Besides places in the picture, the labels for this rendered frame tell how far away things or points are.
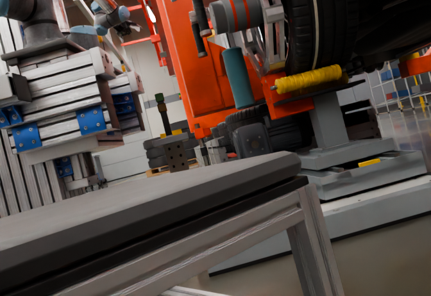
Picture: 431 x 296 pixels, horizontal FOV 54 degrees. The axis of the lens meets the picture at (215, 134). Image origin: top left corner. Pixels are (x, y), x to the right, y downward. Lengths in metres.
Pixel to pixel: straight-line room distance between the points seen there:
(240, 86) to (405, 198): 0.79
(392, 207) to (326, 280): 0.91
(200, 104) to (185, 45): 0.30
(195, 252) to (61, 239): 0.11
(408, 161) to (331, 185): 0.28
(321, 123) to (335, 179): 0.33
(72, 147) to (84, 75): 0.29
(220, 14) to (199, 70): 0.46
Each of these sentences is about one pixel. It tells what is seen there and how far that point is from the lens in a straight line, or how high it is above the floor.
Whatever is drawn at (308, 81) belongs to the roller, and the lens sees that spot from 1.60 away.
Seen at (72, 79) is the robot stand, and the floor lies 0.69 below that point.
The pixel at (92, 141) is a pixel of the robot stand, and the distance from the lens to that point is 1.58.
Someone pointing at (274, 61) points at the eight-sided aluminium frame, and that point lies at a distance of 1.59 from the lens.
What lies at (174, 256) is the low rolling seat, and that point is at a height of 0.29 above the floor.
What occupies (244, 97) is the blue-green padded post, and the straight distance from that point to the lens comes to 1.77.
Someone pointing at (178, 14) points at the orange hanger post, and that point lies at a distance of 2.14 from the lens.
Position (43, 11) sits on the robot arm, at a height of 0.94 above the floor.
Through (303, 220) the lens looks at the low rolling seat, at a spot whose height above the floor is 0.27.
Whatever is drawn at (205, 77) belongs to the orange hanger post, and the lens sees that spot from 2.06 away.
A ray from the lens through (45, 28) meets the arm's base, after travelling 1.56.
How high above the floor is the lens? 0.37
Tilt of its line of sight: 1 degrees up
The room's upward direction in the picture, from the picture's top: 15 degrees counter-clockwise
